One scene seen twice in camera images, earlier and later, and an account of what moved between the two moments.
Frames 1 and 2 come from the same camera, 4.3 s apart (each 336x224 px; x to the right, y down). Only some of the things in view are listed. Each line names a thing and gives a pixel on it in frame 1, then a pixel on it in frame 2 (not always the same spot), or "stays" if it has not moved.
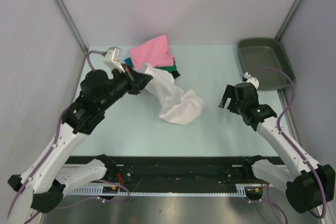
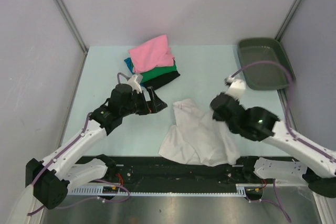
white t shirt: (179, 106) to (197, 138)
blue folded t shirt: (127, 61) stays
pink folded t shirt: (156, 52) stays
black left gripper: (138, 81) to (154, 105)
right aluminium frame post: (294, 6) stays
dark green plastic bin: (266, 52) stays
